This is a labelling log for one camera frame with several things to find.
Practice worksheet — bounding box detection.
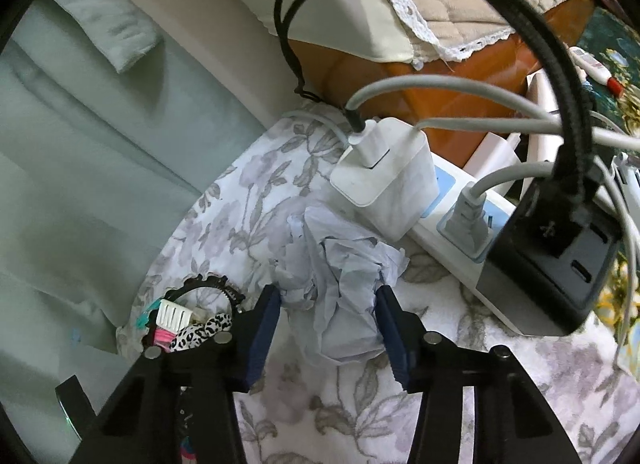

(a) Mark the cream mattress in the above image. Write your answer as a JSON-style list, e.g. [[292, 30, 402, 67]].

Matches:
[[70, 0, 416, 145]]

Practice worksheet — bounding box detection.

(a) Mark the pale green curtain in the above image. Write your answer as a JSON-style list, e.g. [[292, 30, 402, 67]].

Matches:
[[0, 0, 281, 445]]

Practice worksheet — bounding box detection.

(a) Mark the white charger adapter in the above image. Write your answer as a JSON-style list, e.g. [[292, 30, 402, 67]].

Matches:
[[331, 116, 440, 241]]

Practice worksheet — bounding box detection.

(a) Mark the dark green floral cloth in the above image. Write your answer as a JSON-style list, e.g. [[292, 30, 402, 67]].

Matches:
[[580, 4, 640, 325]]

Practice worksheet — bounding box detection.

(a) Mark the black braided cable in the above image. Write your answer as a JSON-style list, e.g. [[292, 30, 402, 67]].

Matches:
[[274, 0, 598, 255]]

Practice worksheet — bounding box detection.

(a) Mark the white red pen tube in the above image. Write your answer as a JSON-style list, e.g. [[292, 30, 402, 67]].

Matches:
[[570, 46, 626, 96]]

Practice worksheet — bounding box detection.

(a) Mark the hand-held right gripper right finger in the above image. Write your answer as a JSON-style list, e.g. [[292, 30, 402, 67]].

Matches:
[[375, 283, 583, 464]]

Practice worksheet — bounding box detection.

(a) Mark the grey power plug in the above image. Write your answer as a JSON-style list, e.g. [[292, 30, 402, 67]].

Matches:
[[436, 160, 558, 263]]

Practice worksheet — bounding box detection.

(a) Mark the leopard print scrunchie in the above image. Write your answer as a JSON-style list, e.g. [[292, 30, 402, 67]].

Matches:
[[167, 312, 235, 352]]

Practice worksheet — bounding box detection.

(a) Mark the pale cloth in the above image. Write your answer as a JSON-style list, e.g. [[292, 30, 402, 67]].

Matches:
[[42, 0, 163, 75]]

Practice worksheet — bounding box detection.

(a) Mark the white power strip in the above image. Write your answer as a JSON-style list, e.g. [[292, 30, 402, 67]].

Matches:
[[405, 149, 568, 337]]

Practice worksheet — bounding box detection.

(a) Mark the black charger adapter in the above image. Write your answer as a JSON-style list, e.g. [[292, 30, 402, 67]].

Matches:
[[487, 164, 623, 338]]

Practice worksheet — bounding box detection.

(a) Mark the wooden bed frame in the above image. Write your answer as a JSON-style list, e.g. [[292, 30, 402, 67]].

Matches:
[[290, 0, 596, 170]]

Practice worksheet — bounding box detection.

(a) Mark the floral fleece blanket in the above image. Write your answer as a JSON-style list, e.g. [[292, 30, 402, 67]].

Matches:
[[117, 99, 640, 464]]

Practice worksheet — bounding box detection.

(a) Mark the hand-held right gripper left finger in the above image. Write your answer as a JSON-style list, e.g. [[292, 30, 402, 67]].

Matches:
[[67, 284, 282, 464]]

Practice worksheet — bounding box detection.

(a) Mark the white tissue paper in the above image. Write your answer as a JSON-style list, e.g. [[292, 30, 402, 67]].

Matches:
[[270, 204, 411, 367]]

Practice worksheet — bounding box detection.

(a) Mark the white charging cable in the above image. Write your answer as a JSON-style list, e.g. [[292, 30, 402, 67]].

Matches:
[[417, 116, 640, 151], [345, 75, 640, 145]]

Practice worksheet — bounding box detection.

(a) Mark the small white comb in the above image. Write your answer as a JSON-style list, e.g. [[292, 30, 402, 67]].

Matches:
[[156, 298, 193, 330]]

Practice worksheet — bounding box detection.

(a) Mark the black scalloped headband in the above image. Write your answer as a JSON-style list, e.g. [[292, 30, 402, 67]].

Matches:
[[142, 271, 247, 350]]

